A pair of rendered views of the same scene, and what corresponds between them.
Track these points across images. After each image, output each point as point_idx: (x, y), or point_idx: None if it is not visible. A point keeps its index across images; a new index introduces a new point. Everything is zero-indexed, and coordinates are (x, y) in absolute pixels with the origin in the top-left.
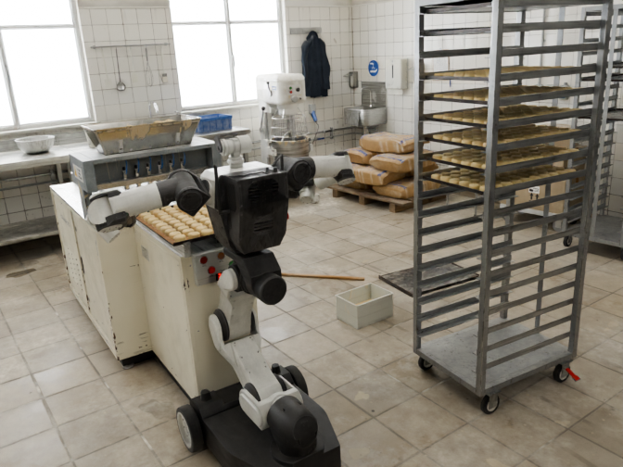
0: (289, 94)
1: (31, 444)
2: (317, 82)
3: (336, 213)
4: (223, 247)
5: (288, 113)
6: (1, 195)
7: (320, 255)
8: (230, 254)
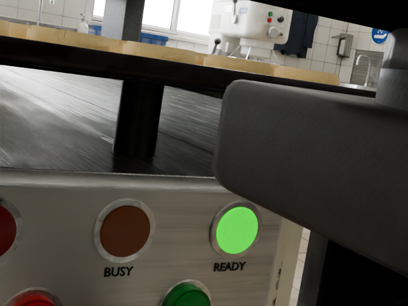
0: (266, 22)
1: None
2: (296, 33)
3: (303, 227)
4: (234, 85)
5: (257, 54)
6: None
7: (291, 297)
8: (396, 175)
